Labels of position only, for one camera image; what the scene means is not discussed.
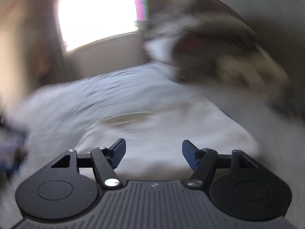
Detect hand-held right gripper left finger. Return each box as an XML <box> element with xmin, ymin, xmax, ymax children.
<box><xmin>50</xmin><ymin>138</ymin><xmax>127</xmax><ymax>189</ymax></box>

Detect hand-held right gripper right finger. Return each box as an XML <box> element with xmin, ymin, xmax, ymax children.
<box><xmin>182</xmin><ymin>139</ymin><xmax>259</xmax><ymax>188</ymax></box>

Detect white long-sleeve shirt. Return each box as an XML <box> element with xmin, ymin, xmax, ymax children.
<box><xmin>77</xmin><ymin>100</ymin><xmax>261</xmax><ymax>180</ymax></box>

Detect bed with grey sheet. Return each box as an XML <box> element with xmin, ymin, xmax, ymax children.
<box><xmin>0</xmin><ymin>62</ymin><xmax>305</xmax><ymax>229</ymax></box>

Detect white plush toy dog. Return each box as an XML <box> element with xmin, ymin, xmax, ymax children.
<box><xmin>214</xmin><ymin>51</ymin><xmax>291</xmax><ymax>94</ymax></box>

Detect folded grey duvet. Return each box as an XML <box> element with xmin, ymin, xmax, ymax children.
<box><xmin>142</xmin><ymin>0</ymin><xmax>262</xmax><ymax>83</ymax></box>

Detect bright window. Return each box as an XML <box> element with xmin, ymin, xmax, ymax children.
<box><xmin>57</xmin><ymin>0</ymin><xmax>140</xmax><ymax>52</ymax></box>

